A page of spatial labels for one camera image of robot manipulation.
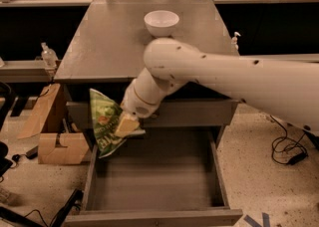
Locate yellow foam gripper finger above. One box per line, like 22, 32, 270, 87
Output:
114, 112, 140, 137

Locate green jalapeno chip bag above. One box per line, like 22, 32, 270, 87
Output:
90, 89, 146, 158

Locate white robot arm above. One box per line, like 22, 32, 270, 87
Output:
121, 38, 319, 135

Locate closed grey top drawer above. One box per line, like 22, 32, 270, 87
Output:
67, 99, 237, 129

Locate open grey middle drawer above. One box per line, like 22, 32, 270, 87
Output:
65, 127, 242, 227

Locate grey wooden drawer cabinet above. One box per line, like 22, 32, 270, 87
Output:
55, 0, 237, 142

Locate cardboard box pieces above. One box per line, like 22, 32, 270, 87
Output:
17, 84, 89, 165

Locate black stand leg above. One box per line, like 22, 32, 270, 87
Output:
0, 189, 84, 227

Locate clear sanitizer bottle left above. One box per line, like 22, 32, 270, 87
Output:
41, 42, 58, 68

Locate white ceramic bowl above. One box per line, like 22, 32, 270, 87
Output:
144, 10, 179, 38

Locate white pump bottle right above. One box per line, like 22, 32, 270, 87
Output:
231, 32, 241, 50

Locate black power cable and adapter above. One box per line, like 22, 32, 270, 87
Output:
268, 114, 319, 166

